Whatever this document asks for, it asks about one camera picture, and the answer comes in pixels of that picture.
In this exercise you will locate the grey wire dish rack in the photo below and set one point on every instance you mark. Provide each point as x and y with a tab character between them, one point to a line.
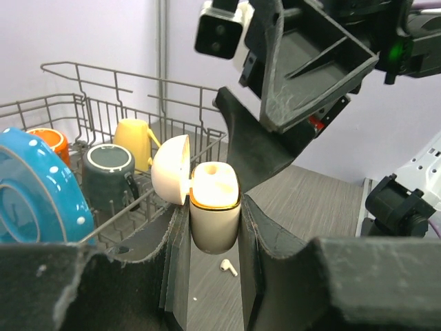
75	166

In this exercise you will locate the yellow mug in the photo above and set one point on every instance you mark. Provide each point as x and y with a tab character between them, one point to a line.
136	136

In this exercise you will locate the orange mug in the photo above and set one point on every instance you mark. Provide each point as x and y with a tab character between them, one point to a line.
56	140

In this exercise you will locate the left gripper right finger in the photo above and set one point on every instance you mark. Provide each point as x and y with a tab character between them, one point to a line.
346	283

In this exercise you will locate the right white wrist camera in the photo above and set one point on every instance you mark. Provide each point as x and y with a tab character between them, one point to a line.
221	30

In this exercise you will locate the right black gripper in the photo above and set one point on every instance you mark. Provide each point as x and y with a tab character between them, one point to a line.
317	51

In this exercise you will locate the grey mug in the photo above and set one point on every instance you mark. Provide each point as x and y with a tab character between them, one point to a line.
108	177

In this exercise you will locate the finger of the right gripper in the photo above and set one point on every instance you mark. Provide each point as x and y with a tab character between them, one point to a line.
256	154

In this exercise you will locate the blue plate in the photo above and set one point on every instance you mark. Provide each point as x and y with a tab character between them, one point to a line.
41	200

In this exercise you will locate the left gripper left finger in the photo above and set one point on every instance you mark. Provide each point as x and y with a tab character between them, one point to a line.
142	283

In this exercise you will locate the beige earbud case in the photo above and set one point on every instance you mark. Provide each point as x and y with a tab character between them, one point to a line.
212	188

